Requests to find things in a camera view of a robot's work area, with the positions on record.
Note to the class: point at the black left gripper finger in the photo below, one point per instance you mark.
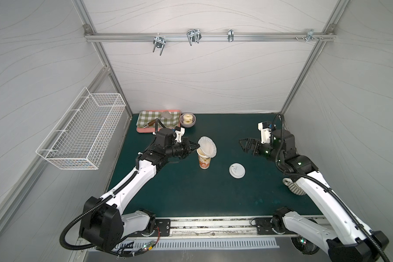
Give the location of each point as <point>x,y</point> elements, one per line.
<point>184,154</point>
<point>190,146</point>

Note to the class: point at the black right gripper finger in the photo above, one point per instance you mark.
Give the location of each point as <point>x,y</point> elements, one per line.
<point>252,150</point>
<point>248,142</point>

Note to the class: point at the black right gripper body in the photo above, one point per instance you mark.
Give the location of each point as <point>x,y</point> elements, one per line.
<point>255,147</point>

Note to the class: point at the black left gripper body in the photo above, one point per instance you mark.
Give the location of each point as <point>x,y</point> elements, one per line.
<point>186,147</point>

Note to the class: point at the printed milk tea cup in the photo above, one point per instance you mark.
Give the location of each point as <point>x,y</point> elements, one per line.
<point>204,161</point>

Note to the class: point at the white plastic cup lid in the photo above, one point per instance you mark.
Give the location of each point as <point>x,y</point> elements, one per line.
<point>237,170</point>

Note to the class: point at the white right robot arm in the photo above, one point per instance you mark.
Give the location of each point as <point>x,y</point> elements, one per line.
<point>348,239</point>

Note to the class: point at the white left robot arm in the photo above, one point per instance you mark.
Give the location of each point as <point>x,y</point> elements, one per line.
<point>103,224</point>

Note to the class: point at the pale yellow food in bowl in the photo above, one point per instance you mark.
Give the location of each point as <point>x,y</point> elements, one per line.
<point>187,118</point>

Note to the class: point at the grey ceramic bowl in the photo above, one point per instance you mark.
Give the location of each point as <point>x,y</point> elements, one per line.
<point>187,125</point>

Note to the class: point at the pink tray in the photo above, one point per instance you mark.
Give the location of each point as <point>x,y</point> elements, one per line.
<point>170,118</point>

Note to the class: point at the striped grey cloth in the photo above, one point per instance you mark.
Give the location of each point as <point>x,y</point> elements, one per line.
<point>293,187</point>

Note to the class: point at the metal hook clamp left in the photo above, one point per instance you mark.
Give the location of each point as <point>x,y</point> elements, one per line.
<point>159,43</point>

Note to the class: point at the metal hook clamp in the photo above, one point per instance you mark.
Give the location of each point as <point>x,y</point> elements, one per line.
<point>159,43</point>
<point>194,36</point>

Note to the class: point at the metal hook clamp middle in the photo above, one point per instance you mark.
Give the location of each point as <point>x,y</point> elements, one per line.
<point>194,36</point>

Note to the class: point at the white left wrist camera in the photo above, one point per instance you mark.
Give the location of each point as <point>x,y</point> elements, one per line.
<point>179,131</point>

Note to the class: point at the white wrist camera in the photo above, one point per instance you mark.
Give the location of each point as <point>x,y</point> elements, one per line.
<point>265,129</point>
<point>179,131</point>

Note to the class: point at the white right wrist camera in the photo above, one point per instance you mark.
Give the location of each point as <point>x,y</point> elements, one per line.
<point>265,129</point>

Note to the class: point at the wooden handled knife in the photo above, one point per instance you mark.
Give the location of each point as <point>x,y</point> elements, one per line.
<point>156,123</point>

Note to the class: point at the metal base rail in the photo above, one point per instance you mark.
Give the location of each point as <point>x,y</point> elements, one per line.
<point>219,227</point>

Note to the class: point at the white wire basket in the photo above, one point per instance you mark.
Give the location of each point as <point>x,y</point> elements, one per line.
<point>81,137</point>

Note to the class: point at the metal ring clamp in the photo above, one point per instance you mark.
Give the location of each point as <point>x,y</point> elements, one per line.
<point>230,35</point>

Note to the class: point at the metal bracket clamp right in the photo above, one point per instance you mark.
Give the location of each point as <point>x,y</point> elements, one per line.
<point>310,36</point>

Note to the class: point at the aluminium crossbar rail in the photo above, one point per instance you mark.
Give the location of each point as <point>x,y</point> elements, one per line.
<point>206,37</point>

